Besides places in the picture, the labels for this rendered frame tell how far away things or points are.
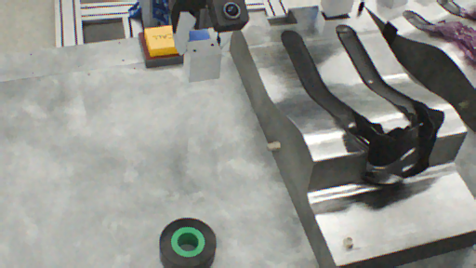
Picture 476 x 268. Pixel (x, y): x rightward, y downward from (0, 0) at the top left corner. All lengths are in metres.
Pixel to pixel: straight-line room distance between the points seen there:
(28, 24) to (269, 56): 1.59
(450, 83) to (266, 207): 0.44
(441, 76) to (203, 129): 0.46
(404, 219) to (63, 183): 0.52
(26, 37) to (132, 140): 1.48
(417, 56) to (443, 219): 0.38
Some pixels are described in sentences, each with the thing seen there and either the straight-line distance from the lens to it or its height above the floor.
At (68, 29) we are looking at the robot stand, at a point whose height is 0.23.
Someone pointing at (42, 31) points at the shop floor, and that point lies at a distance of 2.42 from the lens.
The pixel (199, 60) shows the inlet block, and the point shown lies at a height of 0.95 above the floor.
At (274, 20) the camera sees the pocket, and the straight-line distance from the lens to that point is 1.10.
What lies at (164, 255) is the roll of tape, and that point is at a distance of 0.81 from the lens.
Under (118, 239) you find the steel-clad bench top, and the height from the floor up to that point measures 0.80.
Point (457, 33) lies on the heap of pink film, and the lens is 1.15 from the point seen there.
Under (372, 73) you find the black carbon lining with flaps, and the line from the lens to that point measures 1.03.
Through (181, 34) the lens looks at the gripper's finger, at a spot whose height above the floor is 0.99.
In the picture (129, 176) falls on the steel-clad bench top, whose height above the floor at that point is 0.80.
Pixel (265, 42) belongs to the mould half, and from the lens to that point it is 1.02.
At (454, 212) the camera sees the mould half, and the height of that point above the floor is 0.86.
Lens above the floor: 1.55
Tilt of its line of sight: 50 degrees down
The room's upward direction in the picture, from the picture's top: 10 degrees clockwise
